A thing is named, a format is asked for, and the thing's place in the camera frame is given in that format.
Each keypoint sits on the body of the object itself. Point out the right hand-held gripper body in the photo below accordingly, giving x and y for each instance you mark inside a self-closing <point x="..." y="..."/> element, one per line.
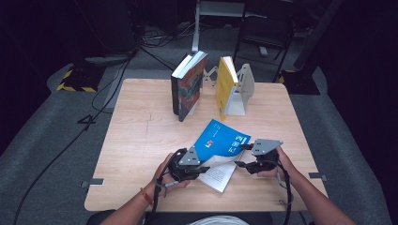
<point x="266" y="162"/>

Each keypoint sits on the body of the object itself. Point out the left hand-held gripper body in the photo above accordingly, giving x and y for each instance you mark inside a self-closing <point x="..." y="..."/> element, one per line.
<point x="181" y="170"/>

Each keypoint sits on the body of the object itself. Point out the blue book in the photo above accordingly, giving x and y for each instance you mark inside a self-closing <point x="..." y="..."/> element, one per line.
<point x="219" y="143"/>

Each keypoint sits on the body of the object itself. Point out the grey expandable metal book stand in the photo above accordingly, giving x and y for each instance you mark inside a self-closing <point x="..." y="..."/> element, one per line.
<point x="245" y="90"/>

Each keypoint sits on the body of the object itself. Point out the yellow book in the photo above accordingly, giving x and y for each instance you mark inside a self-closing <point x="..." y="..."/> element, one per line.
<point x="223" y="90"/>

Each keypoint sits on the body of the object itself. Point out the black hardcover book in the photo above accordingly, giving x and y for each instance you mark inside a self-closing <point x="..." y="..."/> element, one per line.
<point x="174" y="90"/>

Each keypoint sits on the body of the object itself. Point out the red illustrated book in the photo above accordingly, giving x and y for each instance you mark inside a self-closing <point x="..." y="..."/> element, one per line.
<point x="189" y="90"/>

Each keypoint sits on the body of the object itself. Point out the person's right hand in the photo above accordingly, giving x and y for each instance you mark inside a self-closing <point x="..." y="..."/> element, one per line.
<point x="286" y="172"/>

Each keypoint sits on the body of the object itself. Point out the person's left hand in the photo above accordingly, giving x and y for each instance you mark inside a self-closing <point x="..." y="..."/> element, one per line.
<point x="159" y="184"/>

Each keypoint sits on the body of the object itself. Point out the person's white shirt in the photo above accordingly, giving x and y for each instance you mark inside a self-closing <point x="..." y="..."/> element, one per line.
<point x="219" y="221"/>

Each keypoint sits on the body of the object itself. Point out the black chair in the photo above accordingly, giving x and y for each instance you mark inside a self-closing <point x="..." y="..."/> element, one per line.
<point x="266" y="34"/>

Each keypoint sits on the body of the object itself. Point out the grey metal table bracket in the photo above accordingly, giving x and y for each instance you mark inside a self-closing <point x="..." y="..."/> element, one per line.
<point x="318" y="176"/>
<point x="94" y="182"/>

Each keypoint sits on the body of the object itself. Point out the white desk frame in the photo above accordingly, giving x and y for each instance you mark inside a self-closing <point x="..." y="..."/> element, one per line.
<point x="196" y="31"/>

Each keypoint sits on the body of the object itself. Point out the black slanted stand post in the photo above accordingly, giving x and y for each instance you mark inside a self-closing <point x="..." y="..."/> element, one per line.
<point x="316" y="34"/>

